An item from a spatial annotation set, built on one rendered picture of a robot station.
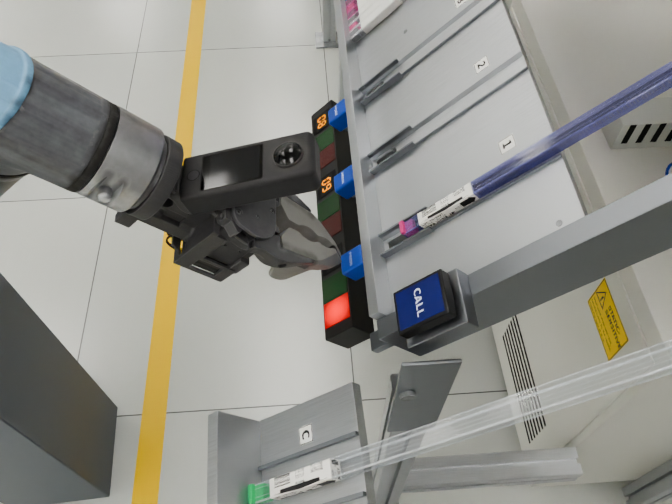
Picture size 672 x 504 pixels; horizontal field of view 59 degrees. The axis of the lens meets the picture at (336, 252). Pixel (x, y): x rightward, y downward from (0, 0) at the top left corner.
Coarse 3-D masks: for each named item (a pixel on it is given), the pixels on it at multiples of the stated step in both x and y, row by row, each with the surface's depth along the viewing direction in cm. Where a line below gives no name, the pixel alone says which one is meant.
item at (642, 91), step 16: (640, 80) 44; (656, 80) 43; (624, 96) 45; (640, 96) 44; (592, 112) 46; (608, 112) 45; (624, 112) 45; (560, 128) 48; (576, 128) 47; (592, 128) 46; (544, 144) 48; (560, 144) 48; (512, 160) 50; (528, 160) 49; (544, 160) 49; (480, 176) 52; (496, 176) 51; (512, 176) 50; (480, 192) 52; (416, 224) 56
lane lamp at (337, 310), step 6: (336, 300) 63; (342, 300) 62; (348, 300) 62; (324, 306) 64; (330, 306) 63; (336, 306) 63; (342, 306) 62; (348, 306) 61; (324, 312) 64; (330, 312) 63; (336, 312) 62; (342, 312) 62; (348, 312) 61; (330, 318) 63; (336, 318) 62; (342, 318) 61; (330, 324) 62
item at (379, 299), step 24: (336, 0) 81; (336, 24) 79; (360, 96) 71; (360, 120) 68; (360, 144) 66; (360, 168) 63; (360, 192) 62; (360, 216) 60; (384, 264) 58; (384, 288) 56; (384, 312) 54
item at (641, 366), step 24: (624, 360) 31; (648, 360) 31; (552, 384) 33; (576, 384) 33; (600, 384) 32; (624, 384) 31; (480, 408) 36; (504, 408) 35; (528, 408) 34; (552, 408) 33; (408, 432) 38; (432, 432) 37; (456, 432) 36; (480, 432) 36; (336, 456) 41; (360, 456) 40; (384, 456) 39; (408, 456) 38
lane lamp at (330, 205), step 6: (330, 198) 71; (336, 198) 70; (318, 204) 72; (324, 204) 71; (330, 204) 70; (336, 204) 69; (318, 210) 71; (324, 210) 71; (330, 210) 70; (336, 210) 69; (318, 216) 71; (324, 216) 70
